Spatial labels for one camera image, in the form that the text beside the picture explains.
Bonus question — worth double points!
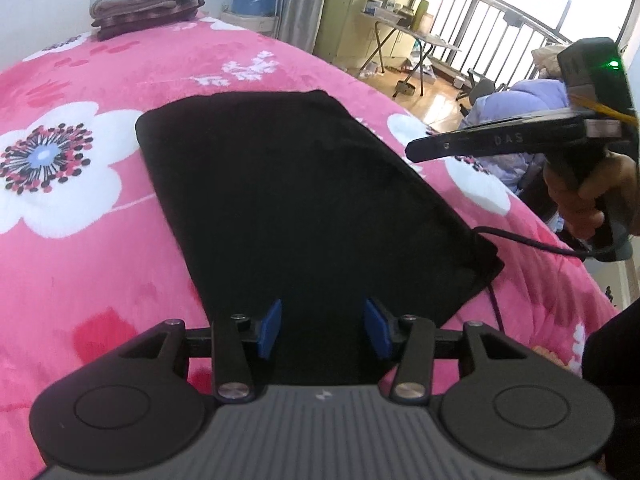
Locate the metal balcony railing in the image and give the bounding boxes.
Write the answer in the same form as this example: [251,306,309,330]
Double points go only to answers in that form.
[440,0,576,92]

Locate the lavender padded jacket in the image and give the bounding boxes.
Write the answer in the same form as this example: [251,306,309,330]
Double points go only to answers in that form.
[460,77,571,196]

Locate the black chair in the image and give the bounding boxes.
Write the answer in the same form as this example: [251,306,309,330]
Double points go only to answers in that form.
[459,67,503,117]

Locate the dark patterned folded clothes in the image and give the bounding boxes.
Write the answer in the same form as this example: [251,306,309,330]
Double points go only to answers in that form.
[92,0,207,41]

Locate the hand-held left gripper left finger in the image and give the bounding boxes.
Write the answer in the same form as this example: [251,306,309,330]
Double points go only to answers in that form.
[117,299,283,405]

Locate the person's dark clothing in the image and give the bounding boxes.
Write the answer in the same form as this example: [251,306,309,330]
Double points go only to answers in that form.
[582,297,640,480]

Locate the pink floral blanket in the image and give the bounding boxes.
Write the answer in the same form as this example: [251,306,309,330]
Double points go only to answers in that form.
[0,15,621,480]

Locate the person's right hand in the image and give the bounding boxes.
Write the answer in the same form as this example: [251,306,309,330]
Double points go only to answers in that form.
[542,152,640,241]

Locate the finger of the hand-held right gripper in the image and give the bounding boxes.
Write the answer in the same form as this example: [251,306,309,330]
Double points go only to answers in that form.
[406,114,587,163]

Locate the folding metal table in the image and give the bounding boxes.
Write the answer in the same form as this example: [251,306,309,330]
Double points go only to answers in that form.
[357,0,463,97]

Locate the beige curtain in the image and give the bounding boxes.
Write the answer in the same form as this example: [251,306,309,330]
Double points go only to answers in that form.
[272,0,333,56]

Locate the black cable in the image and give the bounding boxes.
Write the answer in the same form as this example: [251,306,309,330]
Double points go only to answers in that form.
[470,225,618,336]

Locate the white water dispenser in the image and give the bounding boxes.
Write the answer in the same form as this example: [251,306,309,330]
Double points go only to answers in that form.
[220,10,281,38]

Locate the black printed t-shirt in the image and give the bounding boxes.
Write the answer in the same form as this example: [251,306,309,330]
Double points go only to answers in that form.
[135,90,505,386]

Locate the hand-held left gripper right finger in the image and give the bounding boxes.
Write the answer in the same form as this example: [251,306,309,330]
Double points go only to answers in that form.
[364,297,531,405]

